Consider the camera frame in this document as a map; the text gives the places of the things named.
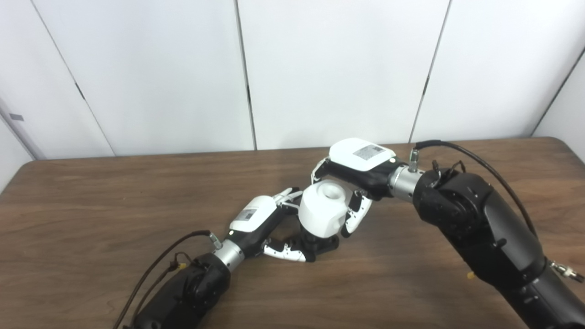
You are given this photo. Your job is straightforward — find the black and white right hand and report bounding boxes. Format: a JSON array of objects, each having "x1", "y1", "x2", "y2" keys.
[{"x1": 311, "y1": 138, "x2": 408, "y2": 238}]

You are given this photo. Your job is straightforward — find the black and white left hand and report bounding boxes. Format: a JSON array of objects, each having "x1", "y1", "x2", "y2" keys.
[{"x1": 227, "y1": 186, "x2": 308, "y2": 263}]

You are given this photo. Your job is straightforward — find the round white plastic piece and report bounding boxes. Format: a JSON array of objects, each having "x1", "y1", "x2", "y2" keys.
[{"x1": 299, "y1": 180, "x2": 348, "y2": 239}]

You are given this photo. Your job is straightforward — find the black plastic holder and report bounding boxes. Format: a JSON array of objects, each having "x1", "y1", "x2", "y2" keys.
[{"x1": 286, "y1": 228, "x2": 341, "y2": 263}]

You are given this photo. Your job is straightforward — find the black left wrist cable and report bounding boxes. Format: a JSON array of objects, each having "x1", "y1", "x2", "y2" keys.
[{"x1": 113, "y1": 230, "x2": 224, "y2": 329}]

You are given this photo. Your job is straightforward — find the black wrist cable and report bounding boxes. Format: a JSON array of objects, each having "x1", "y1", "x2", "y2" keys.
[
  {"x1": 113, "y1": 230, "x2": 224, "y2": 329},
  {"x1": 408, "y1": 140, "x2": 585, "y2": 283}
]

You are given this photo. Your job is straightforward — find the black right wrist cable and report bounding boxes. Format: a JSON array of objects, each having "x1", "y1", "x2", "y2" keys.
[{"x1": 408, "y1": 140, "x2": 585, "y2": 283}]

